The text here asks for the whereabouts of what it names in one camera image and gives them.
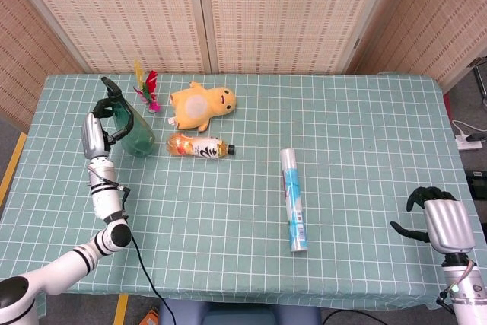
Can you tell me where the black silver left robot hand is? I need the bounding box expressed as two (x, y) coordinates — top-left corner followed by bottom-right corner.
(81, 97), (135, 161)

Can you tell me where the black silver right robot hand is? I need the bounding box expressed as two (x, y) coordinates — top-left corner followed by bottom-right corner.
(390, 186), (476, 254)

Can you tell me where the green spray bottle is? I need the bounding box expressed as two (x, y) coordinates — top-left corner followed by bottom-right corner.
(100, 76), (156, 159)

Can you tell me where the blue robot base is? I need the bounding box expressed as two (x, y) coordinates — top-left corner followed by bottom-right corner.
(158, 299), (323, 325)

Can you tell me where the orange drink bottle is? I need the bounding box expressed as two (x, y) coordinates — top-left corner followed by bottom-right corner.
(166, 132), (237, 161)

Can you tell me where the black box device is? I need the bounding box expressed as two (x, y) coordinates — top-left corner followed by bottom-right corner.
(466, 170), (487, 223)

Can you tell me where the colourful feather shuttlecock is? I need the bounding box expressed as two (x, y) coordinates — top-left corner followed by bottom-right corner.
(132, 59), (162, 114)

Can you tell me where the white power strip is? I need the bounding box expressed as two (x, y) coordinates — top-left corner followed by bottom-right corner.
(456, 135), (482, 150)

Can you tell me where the woven bamboo screen panel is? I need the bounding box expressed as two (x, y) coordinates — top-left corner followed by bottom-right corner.
(7, 0), (212, 75)
(196, 0), (414, 75)
(0, 0), (83, 134)
(345, 0), (487, 92)

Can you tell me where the yellow plush toy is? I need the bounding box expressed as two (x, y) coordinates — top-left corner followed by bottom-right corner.
(168, 81), (237, 132)

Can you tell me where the green checked tablecloth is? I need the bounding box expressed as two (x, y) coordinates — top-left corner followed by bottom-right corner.
(0, 73), (487, 313)

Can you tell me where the metal chair leg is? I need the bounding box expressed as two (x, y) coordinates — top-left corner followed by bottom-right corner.
(468, 56), (487, 107)

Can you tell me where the plastic wrap roll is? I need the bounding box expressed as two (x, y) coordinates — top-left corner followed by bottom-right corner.
(279, 148), (310, 253)

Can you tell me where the orange cardboard box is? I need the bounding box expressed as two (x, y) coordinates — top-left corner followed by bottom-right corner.
(138, 307), (161, 325)

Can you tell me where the white power cable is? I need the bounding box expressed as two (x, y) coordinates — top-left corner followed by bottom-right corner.
(451, 119), (476, 139)

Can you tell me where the black floor cable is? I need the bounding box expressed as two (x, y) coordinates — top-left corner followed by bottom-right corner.
(321, 309), (381, 325)

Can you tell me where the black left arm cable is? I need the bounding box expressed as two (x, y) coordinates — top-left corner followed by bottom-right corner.
(129, 231), (178, 325)

